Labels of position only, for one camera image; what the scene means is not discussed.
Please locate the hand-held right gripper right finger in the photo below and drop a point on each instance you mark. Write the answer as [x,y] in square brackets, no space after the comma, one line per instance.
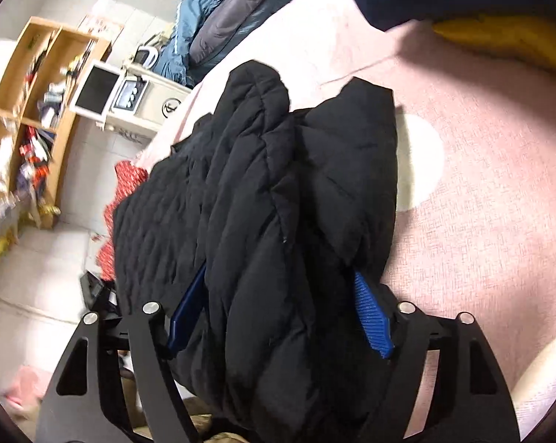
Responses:
[372,318]

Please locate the small white device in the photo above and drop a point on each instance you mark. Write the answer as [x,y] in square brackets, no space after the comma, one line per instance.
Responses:
[145,55]

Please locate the blue and grey clothes pile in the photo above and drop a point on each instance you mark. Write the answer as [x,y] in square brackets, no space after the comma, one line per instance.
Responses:
[185,32]

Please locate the wooden shelf unit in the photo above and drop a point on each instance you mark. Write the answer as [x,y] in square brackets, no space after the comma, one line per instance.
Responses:
[63,147]

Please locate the black quilted jacket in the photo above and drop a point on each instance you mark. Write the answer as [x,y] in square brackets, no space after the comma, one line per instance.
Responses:
[268,240]

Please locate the pink bedsheet with white dots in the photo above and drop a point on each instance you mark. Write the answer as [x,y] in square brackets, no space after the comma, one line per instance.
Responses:
[490,194]

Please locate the pink slipper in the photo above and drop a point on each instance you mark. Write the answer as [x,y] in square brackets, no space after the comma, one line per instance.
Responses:
[26,385]

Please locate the pile of colourful packets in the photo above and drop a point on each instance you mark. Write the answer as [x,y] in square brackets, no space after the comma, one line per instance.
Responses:
[35,157]

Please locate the cream appliance with round logo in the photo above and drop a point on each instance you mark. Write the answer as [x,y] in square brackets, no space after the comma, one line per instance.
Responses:
[162,101]

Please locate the person's khaki pants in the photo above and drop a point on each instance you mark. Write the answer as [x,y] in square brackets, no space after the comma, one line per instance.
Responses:
[204,427]

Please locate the red floral cloth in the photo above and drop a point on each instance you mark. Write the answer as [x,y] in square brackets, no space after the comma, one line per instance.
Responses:
[130,180]

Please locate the white-framed dark screen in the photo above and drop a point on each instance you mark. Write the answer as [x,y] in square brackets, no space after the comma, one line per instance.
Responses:
[95,90]

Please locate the grey control panel with knobs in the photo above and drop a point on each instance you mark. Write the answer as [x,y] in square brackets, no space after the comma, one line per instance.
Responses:
[130,94]

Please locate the cream cushion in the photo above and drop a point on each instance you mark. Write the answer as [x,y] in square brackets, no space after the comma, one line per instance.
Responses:
[545,378]

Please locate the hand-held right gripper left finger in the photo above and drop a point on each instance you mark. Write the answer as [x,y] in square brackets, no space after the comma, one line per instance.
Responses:
[188,314]

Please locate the yellow cloth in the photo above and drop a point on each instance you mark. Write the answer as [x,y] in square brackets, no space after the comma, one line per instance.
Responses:
[513,37]

